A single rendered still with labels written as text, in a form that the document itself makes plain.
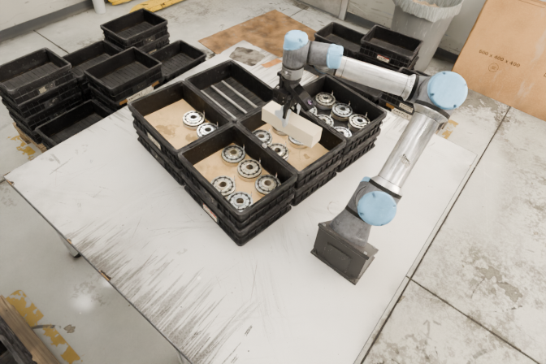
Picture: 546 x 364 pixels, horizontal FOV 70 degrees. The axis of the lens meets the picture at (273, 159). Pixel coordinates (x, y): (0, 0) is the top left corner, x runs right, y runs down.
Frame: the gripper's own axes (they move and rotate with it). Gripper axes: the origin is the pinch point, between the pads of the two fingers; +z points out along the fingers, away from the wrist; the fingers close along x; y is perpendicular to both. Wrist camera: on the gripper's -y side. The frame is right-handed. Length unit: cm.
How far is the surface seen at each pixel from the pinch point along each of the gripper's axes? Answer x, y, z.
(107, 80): -9, 151, 59
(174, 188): 34, 35, 39
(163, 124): 17, 58, 26
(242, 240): 35, -6, 35
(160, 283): 67, 6, 39
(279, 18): -235, 178, 107
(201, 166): 23.9, 27.0, 25.7
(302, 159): -8.1, -3.3, 25.8
